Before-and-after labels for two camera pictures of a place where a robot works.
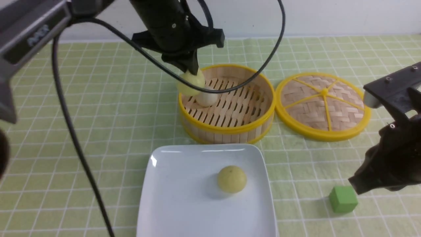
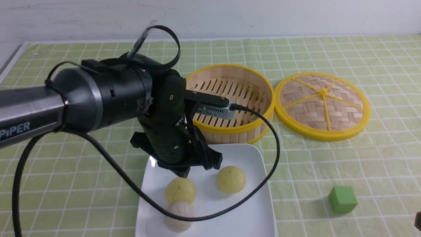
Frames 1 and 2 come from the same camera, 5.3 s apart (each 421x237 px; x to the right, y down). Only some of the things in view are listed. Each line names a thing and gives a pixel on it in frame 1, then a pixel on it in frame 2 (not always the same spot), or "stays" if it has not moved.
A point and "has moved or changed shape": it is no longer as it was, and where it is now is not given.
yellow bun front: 186,88 → 180,189
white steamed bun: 207,99 has moved or changed shape
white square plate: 181,197 stays
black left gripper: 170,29 → 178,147
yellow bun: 232,179 stays
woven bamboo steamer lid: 322,107 stays
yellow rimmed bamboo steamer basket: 243,116 stays
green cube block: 343,198 stays
